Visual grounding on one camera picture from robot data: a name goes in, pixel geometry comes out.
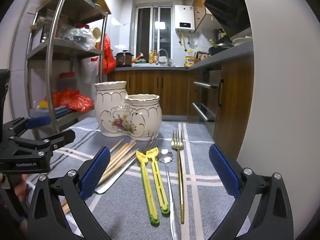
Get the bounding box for grey checked tablecloth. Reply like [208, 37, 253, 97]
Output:
[25, 116, 253, 240]

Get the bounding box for black range hood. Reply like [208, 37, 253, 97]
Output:
[204, 0, 252, 39]

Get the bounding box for floral ceramic utensil holder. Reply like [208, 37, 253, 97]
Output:
[94, 81, 163, 140]

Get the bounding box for metal shelf rack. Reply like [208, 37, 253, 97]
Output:
[10, 0, 112, 140]

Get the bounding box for built-in steel oven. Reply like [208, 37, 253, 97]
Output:
[192, 69, 224, 130]

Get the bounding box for knife block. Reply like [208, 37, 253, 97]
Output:
[195, 51, 209, 62]

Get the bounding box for black wok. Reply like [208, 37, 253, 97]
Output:
[209, 35, 235, 55]

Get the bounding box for metal kitchen faucet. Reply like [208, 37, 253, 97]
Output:
[157, 49, 172, 67]

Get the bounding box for wooden base cabinets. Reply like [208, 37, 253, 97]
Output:
[107, 55, 254, 158]

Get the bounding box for clear plastic bag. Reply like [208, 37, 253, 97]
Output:
[61, 26, 97, 52]

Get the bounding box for red plastic bag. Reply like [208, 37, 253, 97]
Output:
[46, 89, 93, 112]
[102, 34, 117, 75]

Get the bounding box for gold fork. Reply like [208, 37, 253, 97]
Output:
[171, 129, 185, 224]

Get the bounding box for wooden wall cabinets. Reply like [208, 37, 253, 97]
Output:
[192, 0, 216, 33]

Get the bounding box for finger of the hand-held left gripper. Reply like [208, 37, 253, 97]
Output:
[3, 116, 51, 137]
[10, 129, 76, 156]

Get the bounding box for white cooking pot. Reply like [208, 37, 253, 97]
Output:
[232, 37, 253, 46]

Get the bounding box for silver flower-shaped spoon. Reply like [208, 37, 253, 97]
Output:
[157, 149, 182, 240]

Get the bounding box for electric pressure cooker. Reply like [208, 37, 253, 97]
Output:
[115, 50, 133, 67]

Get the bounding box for person's left hand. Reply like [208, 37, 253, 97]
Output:
[14, 174, 28, 203]

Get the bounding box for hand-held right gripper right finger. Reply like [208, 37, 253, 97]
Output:
[208, 144, 295, 240]

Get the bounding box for yellow plastic sealing clip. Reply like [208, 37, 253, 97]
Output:
[146, 148, 171, 215]
[136, 150, 160, 226]

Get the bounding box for silver fork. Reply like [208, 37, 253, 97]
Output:
[94, 134, 160, 194]

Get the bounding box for white plastic bag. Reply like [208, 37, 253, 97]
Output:
[80, 56, 100, 85]

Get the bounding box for red-lidded plastic container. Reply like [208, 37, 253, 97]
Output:
[59, 72, 77, 93]

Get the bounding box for pile of wooden chopsticks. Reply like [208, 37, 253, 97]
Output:
[61, 138, 139, 214]

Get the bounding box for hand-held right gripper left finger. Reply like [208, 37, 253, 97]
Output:
[26, 146, 112, 240]

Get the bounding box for white water heater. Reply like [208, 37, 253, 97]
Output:
[174, 5, 195, 33]

